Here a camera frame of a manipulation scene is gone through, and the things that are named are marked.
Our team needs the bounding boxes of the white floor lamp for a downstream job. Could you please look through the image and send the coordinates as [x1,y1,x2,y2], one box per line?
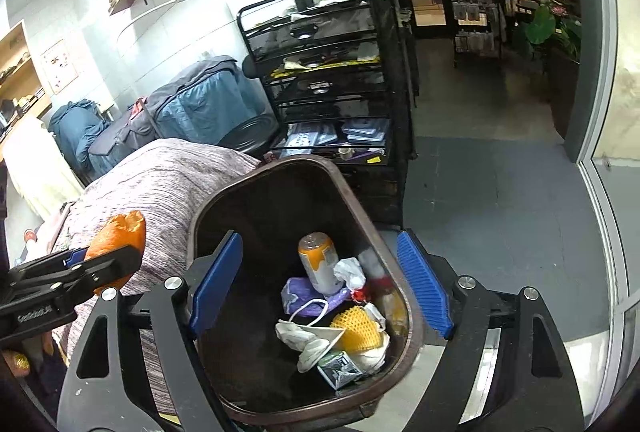
[116,0,209,45]

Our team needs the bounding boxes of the green potted plant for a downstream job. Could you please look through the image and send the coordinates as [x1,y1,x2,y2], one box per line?
[520,0,584,62]

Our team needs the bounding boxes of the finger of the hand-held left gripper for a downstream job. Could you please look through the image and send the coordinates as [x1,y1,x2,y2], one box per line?
[7,249,90,285]
[64,245,143,309]

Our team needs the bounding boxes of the blue plastic cases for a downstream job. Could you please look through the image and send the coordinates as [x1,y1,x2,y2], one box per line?
[342,118,390,143]

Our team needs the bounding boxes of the black wire trolley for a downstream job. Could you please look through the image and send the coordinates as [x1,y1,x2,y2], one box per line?
[237,0,419,225]

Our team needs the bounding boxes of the blue grey suitcase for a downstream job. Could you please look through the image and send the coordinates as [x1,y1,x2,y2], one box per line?
[90,56,267,183]

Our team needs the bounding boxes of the beige drink can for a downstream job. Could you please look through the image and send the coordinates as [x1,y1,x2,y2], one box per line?
[298,233,346,297]

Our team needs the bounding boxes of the brown plastic bin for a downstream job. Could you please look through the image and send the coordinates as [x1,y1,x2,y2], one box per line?
[186,155,426,430]

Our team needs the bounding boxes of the cream hanging cloth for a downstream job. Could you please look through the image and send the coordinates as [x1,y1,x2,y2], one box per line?
[2,119,83,219]

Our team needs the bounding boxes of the purple tissue pack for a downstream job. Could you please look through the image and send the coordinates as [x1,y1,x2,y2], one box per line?
[280,277,351,319]

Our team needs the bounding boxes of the white tissue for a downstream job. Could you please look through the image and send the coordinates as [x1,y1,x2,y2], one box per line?
[332,257,369,293]

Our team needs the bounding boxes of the dark blue bag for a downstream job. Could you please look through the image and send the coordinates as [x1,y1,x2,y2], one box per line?
[49,99,109,177]

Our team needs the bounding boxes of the yellow foam fruit net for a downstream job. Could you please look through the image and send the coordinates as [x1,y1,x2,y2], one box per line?
[330,304,391,356]

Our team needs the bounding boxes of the display rack of packets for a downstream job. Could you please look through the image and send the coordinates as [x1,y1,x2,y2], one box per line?
[442,0,506,58]

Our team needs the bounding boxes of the wall poster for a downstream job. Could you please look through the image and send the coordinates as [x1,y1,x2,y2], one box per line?
[40,39,80,95]

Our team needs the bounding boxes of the silver milk carton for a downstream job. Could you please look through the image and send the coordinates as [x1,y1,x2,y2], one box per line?
[317,351,365,391]

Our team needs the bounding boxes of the orange peel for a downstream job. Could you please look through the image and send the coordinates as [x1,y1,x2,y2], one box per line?
[84,210,147,295]

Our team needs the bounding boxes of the dark door frame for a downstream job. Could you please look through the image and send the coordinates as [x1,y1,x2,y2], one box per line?
[562,0,626,163]

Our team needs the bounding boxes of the white face mask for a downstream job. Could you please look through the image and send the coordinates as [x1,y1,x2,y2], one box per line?
[275,299,346,374]

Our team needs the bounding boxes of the black round stool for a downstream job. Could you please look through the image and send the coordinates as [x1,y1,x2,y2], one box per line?
[217,56,281,159]

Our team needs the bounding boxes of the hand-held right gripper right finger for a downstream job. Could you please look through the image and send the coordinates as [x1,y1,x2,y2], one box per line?
[396,228,586,432]

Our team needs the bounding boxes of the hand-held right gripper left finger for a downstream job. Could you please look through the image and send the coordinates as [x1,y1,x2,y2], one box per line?
[57,231,245,432]

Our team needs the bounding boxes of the wooden bookcase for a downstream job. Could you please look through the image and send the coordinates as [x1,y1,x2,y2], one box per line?
[0,19,54,147]

